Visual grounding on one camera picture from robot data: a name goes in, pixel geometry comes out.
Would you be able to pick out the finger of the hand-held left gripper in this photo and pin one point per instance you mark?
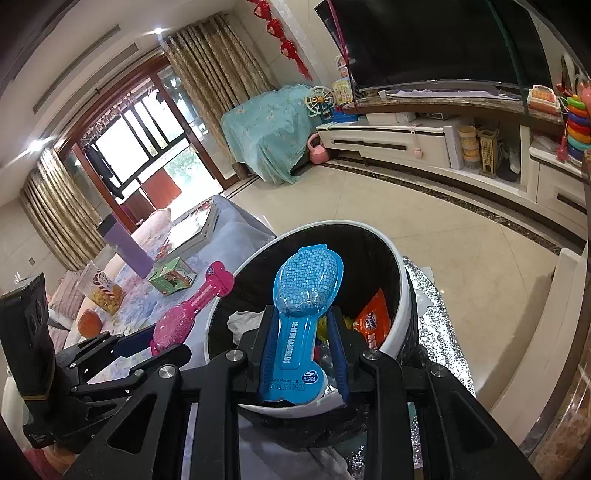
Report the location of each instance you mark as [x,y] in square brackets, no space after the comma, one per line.
[138,369]
[134,344]

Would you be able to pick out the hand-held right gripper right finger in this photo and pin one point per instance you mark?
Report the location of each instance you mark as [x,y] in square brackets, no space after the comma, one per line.
[338,355]

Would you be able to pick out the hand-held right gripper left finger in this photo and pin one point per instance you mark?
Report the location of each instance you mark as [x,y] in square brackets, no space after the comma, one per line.
[270,350]

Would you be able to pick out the orange snack packet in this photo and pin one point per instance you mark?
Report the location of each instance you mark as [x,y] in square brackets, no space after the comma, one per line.
[371,323]

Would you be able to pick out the pink toy blister pack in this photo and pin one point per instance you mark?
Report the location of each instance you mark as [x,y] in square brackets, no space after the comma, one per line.
[184,318]

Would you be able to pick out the blue toy blister pack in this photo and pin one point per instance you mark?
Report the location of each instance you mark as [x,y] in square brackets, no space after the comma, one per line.
[302,286]

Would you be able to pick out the white waste bin black liner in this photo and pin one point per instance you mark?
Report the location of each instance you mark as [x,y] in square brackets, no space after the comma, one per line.
[401,295]

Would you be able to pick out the crumpled white paper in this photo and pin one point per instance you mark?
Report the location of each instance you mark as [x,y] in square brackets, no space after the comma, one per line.
[242,323]

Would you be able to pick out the orange-red apple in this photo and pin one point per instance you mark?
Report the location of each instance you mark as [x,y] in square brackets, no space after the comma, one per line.
[88,324]

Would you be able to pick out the clear jar of snack balls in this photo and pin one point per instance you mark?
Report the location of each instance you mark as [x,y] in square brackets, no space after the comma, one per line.
[105,290]

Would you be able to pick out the green printed box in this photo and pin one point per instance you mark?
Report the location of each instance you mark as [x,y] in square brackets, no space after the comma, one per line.
[173,275]

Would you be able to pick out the pink striped pillow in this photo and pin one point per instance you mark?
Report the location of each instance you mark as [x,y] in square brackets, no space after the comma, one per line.
[69,295]

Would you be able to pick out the purple tumbler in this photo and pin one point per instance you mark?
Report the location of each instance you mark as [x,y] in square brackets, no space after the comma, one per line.
[127,251]

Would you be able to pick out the silver glitter mat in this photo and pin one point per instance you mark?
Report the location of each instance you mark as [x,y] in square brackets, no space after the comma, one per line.
[434,318]

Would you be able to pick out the colourful picture book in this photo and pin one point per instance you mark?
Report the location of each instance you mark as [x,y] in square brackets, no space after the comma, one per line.
[194,230]

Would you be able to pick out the beige patterned curtain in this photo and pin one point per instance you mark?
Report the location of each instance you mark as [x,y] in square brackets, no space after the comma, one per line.
[60,221]
[217,64]

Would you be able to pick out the white chair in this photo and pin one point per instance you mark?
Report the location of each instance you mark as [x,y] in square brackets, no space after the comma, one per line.
[531,346]

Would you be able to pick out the pink kettlebell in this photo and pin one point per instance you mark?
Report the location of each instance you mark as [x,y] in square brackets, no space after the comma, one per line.
[317,150]

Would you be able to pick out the wooden framed balcony door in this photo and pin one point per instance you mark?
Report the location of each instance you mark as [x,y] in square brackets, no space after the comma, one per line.
[138,134]

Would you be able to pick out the teal dust cover cloth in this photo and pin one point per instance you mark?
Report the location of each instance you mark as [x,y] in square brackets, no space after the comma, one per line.
[268,134]

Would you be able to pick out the white television cabinet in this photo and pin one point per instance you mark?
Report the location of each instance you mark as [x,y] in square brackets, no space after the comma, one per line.
[415,138]

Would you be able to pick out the blue toy blocks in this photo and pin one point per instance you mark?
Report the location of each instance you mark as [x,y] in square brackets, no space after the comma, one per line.
[344,116]

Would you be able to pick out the stacked yellow containers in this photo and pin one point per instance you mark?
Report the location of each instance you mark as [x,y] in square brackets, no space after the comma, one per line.
[468,143]

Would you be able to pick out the wooden lattice box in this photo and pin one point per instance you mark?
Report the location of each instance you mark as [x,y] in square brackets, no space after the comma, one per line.
[487,150]

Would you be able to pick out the toy ferris wheel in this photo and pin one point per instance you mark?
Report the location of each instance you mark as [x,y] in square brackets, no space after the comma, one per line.
[319,99]

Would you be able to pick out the pastel toy house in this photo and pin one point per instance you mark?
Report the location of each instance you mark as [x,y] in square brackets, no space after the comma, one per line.
[342,90]

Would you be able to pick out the pink toy set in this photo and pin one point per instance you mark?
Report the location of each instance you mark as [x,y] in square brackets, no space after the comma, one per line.
[342,64]

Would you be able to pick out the red hanging knot decoration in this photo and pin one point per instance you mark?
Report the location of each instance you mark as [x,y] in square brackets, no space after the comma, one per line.
[281,32]

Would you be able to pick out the black flat television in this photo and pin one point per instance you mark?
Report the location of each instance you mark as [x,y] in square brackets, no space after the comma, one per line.
[429,41]

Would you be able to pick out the toy cash register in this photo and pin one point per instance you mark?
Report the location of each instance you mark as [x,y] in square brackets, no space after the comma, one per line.
[545,99]

